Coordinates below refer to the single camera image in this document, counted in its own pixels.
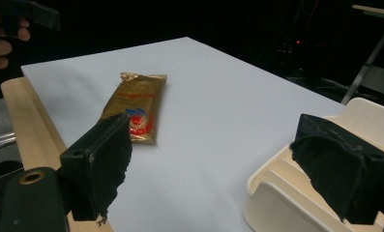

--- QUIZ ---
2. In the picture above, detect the light wooden board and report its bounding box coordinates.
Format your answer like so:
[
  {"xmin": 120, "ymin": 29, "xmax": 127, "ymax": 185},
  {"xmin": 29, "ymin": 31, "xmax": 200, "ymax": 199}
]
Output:
[{"xmin": 0, "ymin": 76, "xmax": 115, "ymax": 232}]

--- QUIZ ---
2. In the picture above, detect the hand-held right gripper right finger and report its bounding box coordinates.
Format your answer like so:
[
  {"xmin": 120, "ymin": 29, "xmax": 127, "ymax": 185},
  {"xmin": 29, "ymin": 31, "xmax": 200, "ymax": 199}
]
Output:
[{"xmin": 289, "ymin": 113, "xmax": 384, "ymax": 226}]

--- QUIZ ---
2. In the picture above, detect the cream plastic rack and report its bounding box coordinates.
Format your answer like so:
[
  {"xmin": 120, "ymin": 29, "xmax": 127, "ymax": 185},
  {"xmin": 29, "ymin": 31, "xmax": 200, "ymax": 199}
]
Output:
[{"xmin": 243, "ymin": 97, "xmax": 384, "ymax": 232}]

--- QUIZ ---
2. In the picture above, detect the metal stand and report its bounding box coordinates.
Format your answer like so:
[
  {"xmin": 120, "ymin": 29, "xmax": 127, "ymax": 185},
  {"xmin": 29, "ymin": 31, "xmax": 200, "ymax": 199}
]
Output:
[{"xmin": 340, "ymin": 4, "xmax": 384, "ymax": 105}]

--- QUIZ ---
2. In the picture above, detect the gold foil snack packet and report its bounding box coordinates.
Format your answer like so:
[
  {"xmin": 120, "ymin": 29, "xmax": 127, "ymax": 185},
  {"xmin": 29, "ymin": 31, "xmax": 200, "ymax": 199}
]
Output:
[{"xmin": 101, "ymin": 72, "xmax": 168, "ymax": 145}]

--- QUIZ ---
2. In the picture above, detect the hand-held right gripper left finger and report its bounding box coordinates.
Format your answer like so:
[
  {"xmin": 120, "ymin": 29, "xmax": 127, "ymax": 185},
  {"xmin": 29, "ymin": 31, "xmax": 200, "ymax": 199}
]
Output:
[{"xmin": 59, "ymin": 112, "xmax": 133, "ymax": 225}]

